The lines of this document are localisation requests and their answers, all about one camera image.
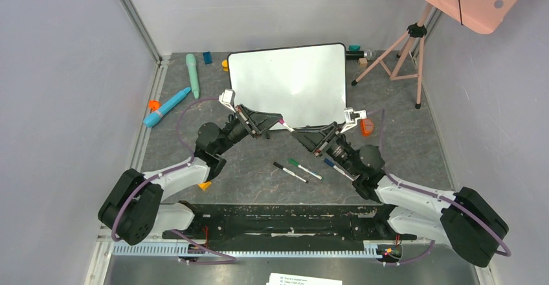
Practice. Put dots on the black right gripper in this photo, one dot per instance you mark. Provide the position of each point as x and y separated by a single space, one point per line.
327 140

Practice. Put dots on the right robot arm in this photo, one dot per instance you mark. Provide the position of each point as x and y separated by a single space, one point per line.
462 220

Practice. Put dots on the orange toy piece at left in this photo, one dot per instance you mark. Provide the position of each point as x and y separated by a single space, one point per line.
154 105

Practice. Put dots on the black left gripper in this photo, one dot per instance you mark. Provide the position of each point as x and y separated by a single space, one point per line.
264 121

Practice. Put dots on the blue capped marker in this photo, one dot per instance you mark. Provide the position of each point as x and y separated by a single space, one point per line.
338 169

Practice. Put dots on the white cable duct rail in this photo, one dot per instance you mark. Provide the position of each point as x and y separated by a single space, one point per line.
186 250

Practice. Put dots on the aluminium frame profile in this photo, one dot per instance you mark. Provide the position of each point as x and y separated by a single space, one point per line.
141 29

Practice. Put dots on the orange wedge block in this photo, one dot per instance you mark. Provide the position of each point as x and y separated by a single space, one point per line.
204 185

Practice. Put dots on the orange cup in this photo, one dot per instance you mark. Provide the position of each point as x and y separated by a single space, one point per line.
367 127

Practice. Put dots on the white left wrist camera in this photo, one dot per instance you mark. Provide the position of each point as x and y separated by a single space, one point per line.
226 99

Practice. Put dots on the black flashlight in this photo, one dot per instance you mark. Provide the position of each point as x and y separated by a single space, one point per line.
369 54

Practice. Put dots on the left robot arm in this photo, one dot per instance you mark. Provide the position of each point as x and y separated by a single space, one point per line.
133 209

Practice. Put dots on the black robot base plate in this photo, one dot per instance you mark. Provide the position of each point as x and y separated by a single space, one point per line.
263 227

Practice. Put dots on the mint green toy microphone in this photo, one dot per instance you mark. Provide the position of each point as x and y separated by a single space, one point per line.
191 64

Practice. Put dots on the black capped marker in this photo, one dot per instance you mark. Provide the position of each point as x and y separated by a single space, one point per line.
291 173

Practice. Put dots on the blue toy crayon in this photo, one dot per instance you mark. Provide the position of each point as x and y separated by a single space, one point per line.
154 117

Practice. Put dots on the white paper sheet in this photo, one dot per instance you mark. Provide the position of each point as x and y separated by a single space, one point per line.
286 279

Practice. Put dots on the white whiteboard with black frame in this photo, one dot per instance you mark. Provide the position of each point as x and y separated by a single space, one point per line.
306 85

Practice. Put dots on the white marker pen body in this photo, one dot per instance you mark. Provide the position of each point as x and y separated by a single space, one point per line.
288 127

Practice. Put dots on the dark blue block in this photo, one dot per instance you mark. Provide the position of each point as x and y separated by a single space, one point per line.
207 58

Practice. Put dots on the wooden cube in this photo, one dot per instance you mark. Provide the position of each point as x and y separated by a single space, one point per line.
363 63

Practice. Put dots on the green capped marker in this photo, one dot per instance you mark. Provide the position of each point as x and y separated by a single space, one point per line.
297 164

